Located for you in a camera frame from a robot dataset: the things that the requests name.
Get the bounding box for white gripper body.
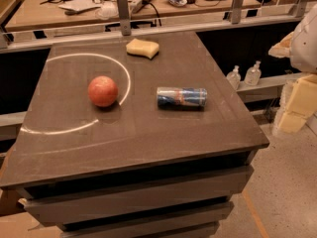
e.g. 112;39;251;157
284;74;317;121

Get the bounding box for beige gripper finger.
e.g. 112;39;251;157
272;110;306;134
268;33;293;59

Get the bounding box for red bull can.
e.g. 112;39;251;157
157;87;207;108

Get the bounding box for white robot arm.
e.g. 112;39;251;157
268;5;317;133

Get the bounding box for yellow sponge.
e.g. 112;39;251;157
126;39;159;60

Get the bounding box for clear sanitizer bottle right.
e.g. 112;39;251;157
244;60;262;86

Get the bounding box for clear sanitizer bottle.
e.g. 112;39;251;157
226;65;241;90
244;60;262;86

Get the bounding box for clear sanitizer bottle left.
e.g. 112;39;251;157
226;65;241;90

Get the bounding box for grey drawer cabinet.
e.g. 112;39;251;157
1;149;256;238

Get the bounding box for grey power strip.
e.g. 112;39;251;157
130;0;151;14

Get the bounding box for red apple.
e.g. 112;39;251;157
88;76;118;107

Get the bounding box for white papers on desk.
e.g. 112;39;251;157
59;0;101;11

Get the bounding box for wooden desk background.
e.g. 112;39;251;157
4;0;262;33

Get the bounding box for metal railing frame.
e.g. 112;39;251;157
0;0;317;53

